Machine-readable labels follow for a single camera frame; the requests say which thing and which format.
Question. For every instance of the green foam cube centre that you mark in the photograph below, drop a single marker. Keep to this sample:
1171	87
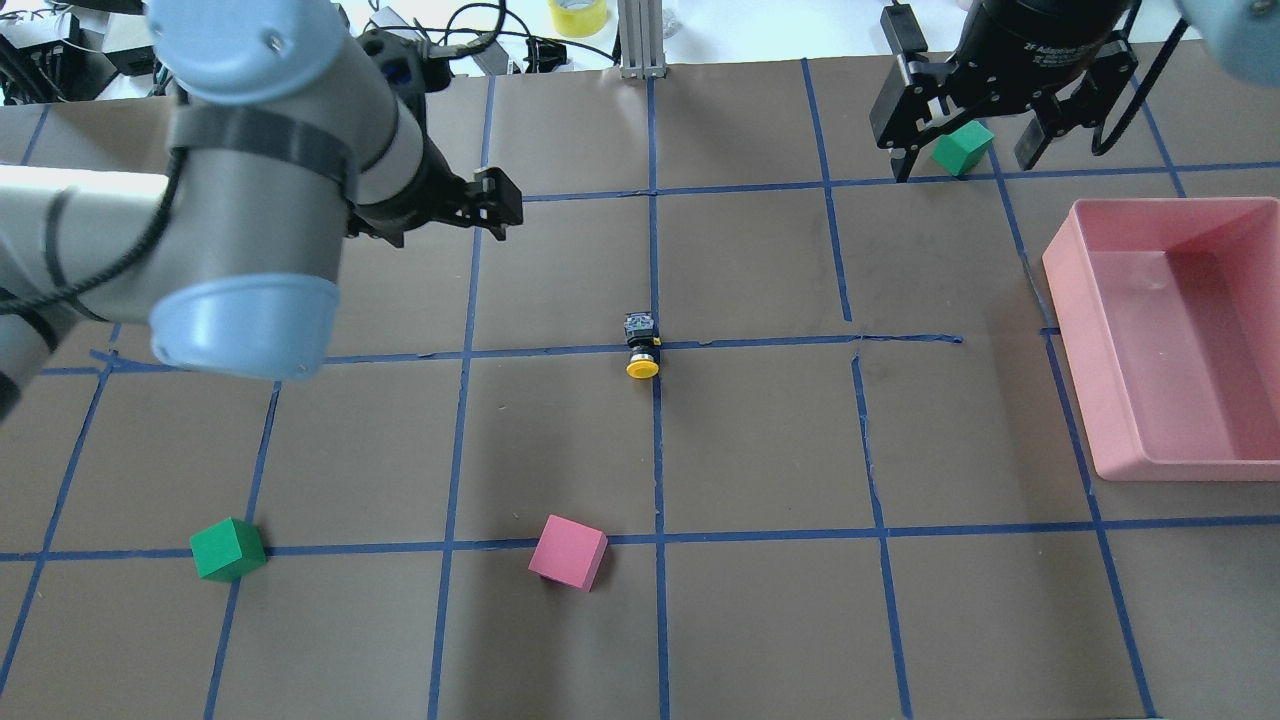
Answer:
227	550

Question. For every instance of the yellow push button switch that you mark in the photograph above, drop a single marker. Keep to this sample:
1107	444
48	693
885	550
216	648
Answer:
644	345

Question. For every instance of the pink plastic bin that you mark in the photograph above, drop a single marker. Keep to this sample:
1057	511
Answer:
1169	313

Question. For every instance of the yellow tape roll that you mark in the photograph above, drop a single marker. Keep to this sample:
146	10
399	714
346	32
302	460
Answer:
578	19

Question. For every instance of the aluminium frame post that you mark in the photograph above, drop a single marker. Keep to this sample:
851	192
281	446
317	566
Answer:
641	35

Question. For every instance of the green foam cube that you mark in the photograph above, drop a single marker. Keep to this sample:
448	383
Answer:
960	151
227	550

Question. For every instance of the green foam cube far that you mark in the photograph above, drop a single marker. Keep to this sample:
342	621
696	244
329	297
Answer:
960	151

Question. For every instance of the pink foam cube centre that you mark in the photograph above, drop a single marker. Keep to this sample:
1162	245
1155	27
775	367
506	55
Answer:
569	553

